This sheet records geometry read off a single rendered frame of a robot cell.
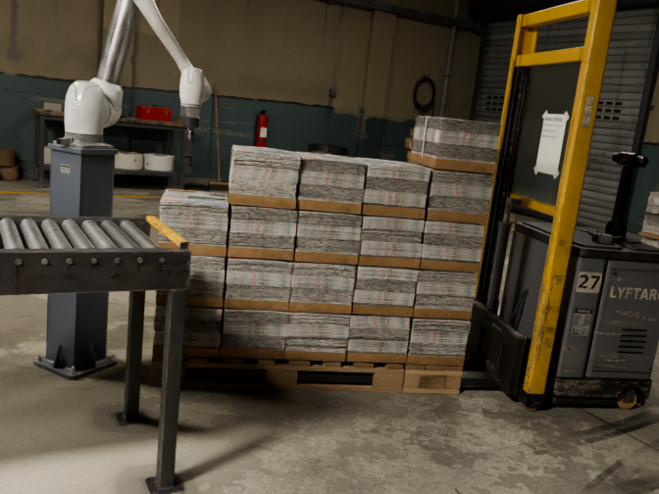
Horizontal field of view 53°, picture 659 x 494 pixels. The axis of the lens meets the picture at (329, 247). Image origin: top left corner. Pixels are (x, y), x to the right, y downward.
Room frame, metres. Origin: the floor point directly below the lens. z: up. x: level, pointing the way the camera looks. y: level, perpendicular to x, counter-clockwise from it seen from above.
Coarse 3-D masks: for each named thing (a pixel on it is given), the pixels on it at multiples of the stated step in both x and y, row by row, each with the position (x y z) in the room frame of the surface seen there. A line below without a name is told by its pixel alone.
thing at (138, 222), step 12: (0, 216) 2.18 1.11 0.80; (12, 216) 2.20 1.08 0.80; (24, 216) 2.22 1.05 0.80; (36, 216) 2.25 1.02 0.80; (48, 216) 2.27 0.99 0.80; (60, 216) 2.29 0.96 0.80; (60, 228) 2.25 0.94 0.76; (144, 228) 2.40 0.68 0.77; (0, 240) 2.16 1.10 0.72; (24, 240) 2.20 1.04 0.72
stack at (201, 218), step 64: (192, 192) 3.03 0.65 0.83; (192, 256) 2.75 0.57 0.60; (384, 256) 2.92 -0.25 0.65; (192, 320) 2.76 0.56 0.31; (256, 320) 2.81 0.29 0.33; (320, 320) 2.87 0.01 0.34; (384, 320) 2.93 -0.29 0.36; (192, 384) 2.76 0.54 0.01; (256, 384) 2.81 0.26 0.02; (320, 384) 2.89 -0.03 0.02; (384, 384) 2.94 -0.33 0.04
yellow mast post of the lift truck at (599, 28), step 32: (608, 0) 2.89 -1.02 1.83; (608, 32) 2.89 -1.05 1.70; (576, 96) 2.92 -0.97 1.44; (576, 128) 2.88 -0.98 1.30; (576, 160) 2.89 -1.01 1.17; (576, 192) 2.89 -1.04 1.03; (544, 288) 2.90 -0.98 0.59; (544, 320) 2.88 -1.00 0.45; (544, 352) 2.89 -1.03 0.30; (544, 384) 2.90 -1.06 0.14
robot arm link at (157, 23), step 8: (136, 0) 2.88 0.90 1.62; (144, 0) 2.87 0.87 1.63; (152, 0) 2.89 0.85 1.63; (144, 8) 2.88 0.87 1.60; (152, 8) 2.88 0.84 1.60; (144, 16) 2.90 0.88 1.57; (152, 16) 2.89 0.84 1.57; (160, 16) 2.91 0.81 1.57; (152, 24) 2.90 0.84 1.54; (160, 24) 2.91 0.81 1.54; (160, 32) 2.92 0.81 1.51; (168, 32) 2.94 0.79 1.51; (168, 40) 2.95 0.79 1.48; (176, 40) 2.99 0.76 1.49; (168, 48) 2.98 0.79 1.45; (176, 48) 2.99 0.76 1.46; (176, 56) 3.01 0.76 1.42; (184, 56) 3.03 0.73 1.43; (184, 64) 3.03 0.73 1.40; (208, 88) 3.02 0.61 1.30; (208, 96) 3.04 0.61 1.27
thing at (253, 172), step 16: (240, 160) 2.78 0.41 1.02; (256, 160) 2.79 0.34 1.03; (272, 160) 2.80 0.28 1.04; (288, 160) 2.81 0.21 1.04; (240, 176) 2.79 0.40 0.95; (256, 176) 2.80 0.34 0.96; (272, 176) 2.81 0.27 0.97; (288, 176) 2.82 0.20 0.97; (240, 192) 2.78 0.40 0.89; (256, 192) 2.80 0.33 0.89; (272, 192) 2.81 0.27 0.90; (288, 192) 2.82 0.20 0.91
